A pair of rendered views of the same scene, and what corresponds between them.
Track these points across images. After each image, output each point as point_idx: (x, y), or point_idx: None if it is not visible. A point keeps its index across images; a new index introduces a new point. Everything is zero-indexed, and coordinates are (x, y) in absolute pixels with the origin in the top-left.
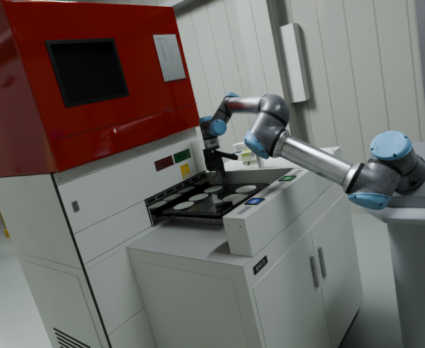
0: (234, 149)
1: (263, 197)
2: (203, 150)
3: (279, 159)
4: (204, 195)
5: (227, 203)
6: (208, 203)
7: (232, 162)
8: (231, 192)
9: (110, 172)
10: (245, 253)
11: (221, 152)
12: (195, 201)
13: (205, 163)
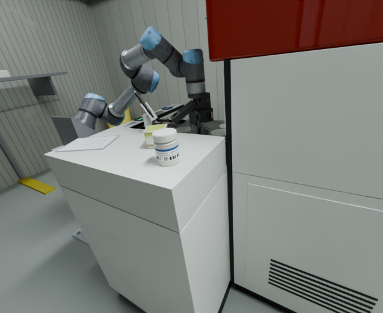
0: (177, 138)
1: (161, 111)
2: (206, 92)
3: (124, 143)
4: (215, 133)
5: (188, 125)
6: (204, 125)
7: (187, 154)
8: (186, 133)
9: None
10: None
11: (187, 103)
12: (219, 127)
13: (212, 112)
